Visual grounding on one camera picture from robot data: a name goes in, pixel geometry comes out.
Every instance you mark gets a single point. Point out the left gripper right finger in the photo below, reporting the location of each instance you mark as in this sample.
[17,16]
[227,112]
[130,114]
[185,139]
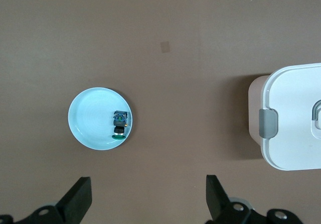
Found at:
[220,206]

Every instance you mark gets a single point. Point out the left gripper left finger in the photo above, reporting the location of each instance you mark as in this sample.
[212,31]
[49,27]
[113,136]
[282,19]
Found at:
[75,204]

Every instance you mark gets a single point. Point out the white lunch box grey latches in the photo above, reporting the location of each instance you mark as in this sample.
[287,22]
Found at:
[288,96]

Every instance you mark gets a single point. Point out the light blue round plate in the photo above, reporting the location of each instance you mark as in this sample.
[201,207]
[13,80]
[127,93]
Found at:
[92,118]

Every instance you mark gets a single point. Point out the green push-button switch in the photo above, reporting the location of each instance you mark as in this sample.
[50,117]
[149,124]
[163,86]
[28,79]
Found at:
[120,123]

